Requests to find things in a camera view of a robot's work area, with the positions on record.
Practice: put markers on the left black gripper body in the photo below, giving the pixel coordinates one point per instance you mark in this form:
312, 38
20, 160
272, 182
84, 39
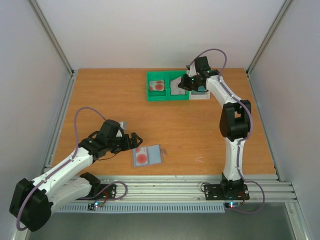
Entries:
121, 146

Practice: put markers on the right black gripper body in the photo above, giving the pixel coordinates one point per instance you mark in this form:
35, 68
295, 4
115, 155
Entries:
186, 82

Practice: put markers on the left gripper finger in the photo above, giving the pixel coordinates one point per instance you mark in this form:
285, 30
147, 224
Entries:
135, 143
135, 137

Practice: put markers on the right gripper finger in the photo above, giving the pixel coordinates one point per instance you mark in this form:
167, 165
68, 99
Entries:
182, 83
189, 88

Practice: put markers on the teal card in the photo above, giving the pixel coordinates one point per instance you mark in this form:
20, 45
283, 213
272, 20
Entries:
200, 91

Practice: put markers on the card with magnetic stripe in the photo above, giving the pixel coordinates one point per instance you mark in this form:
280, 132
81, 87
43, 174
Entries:
176, 83

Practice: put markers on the white floral VIP card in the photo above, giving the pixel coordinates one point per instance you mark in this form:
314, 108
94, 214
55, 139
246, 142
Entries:
178, 92

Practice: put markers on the red circles card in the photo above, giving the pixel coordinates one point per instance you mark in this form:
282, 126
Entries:
140, 157

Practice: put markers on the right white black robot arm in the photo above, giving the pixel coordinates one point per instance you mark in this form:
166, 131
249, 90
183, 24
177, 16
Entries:
235, 126

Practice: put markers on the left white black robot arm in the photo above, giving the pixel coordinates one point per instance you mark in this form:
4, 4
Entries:
34, 201

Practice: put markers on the red patterned card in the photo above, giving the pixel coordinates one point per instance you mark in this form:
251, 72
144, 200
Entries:
156, 85

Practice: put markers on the white bin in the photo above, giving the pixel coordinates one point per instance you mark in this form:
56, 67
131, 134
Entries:
199, 97

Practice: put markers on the middle green bin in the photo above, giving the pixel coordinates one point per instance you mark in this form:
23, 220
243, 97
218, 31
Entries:
174, 92

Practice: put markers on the green bin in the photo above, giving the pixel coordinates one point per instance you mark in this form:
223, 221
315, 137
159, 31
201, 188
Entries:
156, 96
174, 92

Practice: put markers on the left green bin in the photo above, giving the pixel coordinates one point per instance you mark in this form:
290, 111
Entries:
156, 96

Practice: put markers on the left circuit board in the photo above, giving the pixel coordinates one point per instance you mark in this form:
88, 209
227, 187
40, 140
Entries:
94, 206

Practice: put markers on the circuit board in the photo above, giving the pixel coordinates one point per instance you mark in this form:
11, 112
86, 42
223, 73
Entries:
233, 205
94, 206

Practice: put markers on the right circuit board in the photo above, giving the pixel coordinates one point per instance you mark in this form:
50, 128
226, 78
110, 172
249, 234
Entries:
233, 205

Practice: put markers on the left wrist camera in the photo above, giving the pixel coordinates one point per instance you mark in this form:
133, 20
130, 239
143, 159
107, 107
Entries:
123, 127

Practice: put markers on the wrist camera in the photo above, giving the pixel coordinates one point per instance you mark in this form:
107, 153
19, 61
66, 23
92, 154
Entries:
191, 71
123, 127

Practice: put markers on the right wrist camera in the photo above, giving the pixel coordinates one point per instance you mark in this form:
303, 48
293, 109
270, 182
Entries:
191, 71

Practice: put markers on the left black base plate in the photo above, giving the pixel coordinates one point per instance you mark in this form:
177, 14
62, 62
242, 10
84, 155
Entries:
100, 193

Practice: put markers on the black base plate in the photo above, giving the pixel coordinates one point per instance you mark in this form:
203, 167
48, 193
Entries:
214, 192
100, 193

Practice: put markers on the grey slotted cable duct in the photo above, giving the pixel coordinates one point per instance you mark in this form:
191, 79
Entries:
141, 208

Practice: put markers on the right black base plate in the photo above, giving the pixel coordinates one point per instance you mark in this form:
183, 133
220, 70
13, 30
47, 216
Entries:
214, 192

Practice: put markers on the right aluminium corner post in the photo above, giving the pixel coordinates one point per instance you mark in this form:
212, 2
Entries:
285, 6

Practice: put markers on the aluminium corner post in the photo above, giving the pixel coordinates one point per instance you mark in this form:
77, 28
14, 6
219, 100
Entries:
285, 6
48, 30

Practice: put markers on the left aluminium corner post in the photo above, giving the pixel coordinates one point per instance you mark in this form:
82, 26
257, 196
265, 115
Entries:
48, 30

